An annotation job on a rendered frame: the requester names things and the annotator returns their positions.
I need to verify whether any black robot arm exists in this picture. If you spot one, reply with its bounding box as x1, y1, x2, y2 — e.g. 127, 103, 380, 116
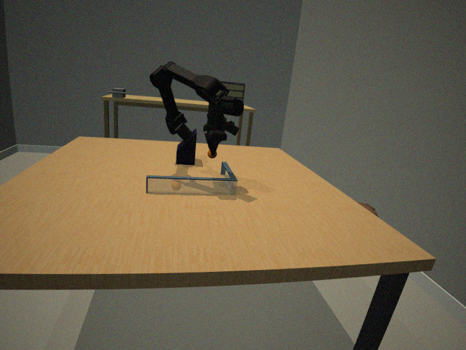
150, 61, 244, 142

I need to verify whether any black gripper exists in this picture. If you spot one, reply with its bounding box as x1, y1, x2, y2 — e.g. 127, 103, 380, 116
203, 112, 227, 155

